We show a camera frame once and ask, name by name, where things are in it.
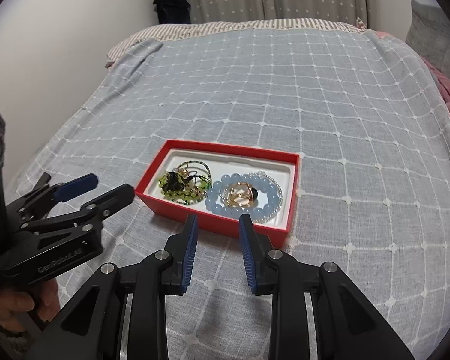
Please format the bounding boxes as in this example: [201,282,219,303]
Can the gold interlocked ring bangle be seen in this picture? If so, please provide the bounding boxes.
[225,181,258,208]

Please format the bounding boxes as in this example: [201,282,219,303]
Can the red jewelry box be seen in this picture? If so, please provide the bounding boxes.
[136,140,300,247]

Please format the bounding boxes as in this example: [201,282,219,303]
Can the person's left hand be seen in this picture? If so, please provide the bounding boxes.
[0,279,61,333]

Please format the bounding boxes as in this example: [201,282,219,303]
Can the grey grid-pattern bedspread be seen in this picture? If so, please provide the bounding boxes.
[7,29,450,359]

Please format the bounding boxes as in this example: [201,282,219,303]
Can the striped pillow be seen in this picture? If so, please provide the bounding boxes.
[105,18,368,69]

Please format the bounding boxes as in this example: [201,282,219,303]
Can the grey cushion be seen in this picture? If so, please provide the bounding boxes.
[406,0,450,79]

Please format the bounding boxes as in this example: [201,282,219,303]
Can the green bead bracelet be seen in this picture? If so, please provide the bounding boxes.
[157,170,213,205]

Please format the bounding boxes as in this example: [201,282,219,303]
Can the dark green thin bead necklace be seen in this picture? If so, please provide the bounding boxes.
[178,159,213,185]

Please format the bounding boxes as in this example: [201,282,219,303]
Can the light blue bead bracelet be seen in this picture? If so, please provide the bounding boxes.
[205,173,281,218]

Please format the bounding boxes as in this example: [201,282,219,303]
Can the white pearl bracelet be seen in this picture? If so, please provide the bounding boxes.
[218,170,284,223]

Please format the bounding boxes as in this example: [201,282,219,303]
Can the black garment on wall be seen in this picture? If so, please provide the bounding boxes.
[153,0,192,24]

